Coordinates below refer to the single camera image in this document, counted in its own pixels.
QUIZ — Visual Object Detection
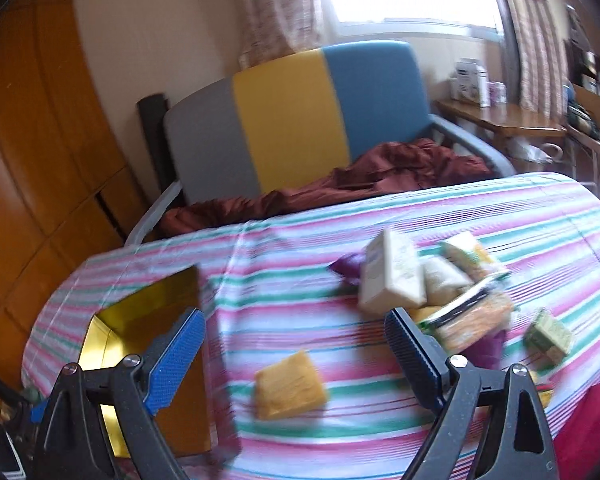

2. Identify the white snack packet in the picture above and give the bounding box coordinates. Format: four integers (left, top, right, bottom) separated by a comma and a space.
422, 255, 473, 308

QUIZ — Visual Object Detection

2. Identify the small green box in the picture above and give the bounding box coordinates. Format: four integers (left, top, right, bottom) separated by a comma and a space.
522, 307, 573, 371

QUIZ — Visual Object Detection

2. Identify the maroon cloth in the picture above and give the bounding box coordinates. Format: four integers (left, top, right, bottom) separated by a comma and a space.
160, 139, 491, 236

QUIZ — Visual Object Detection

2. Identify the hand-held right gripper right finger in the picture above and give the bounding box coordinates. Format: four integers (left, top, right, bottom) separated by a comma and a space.
384, 307, 563, 480

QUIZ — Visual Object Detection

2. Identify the wooden wardrobe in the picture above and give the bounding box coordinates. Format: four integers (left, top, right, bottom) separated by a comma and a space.
0, 0, 151, 391

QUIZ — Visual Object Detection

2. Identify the yellow cake packet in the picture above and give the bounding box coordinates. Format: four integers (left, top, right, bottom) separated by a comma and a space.
254, 350, 330, 421

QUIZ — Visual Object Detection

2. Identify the red cloth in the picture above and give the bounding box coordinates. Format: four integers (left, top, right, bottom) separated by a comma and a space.
555, 382, 600, 480

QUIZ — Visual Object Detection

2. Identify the white box with blue print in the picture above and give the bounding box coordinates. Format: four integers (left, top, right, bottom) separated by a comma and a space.
452, 59, 492, 108

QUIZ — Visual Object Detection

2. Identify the green yellow label cracker packet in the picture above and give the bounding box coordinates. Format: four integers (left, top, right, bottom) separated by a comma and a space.
440, 231, 511, 283

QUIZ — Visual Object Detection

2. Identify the patterned curtain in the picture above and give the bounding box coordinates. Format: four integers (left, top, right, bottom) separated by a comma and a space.
490, 0, 571, 121
230, 0, 326, 68

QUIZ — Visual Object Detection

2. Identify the white carton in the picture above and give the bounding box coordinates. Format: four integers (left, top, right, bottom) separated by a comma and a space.
357, 227, 428, 318

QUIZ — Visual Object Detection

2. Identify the cluttered wooden shelf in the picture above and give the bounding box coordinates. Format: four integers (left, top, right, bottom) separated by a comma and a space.
565, 5, 600, 196

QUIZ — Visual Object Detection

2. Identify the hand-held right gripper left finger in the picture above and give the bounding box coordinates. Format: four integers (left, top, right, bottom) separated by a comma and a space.
32, 307, 206, 480

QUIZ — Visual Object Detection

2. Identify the striped tablecloth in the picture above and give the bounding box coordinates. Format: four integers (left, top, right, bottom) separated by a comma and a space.
22, 172, 600, 480

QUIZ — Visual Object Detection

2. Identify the sesame cracker packet dark band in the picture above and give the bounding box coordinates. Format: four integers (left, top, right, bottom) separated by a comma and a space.
420, 280, 516, 356

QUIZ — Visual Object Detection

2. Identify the gold box with maroon sides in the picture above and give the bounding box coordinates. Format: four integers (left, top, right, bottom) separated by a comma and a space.
77, 265, 243, 461

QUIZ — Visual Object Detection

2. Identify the wooden desk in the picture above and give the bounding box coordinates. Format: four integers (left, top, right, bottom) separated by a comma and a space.
432, 97, 568, 171

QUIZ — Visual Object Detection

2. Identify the grey yellow blue chair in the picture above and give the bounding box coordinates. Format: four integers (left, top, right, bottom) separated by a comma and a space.
125, 40, 518, 246

